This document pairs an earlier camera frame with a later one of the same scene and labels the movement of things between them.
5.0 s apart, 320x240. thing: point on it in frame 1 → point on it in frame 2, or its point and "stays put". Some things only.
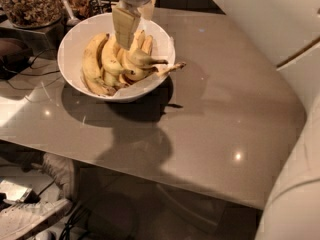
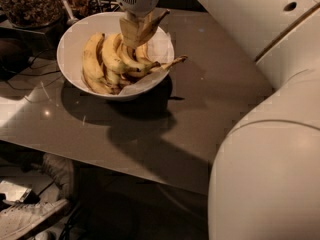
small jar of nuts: [80, 4] stays put
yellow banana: [140, 51] → [150, 26]
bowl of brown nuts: [31, 5] stays put
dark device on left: [14, 57] stays put
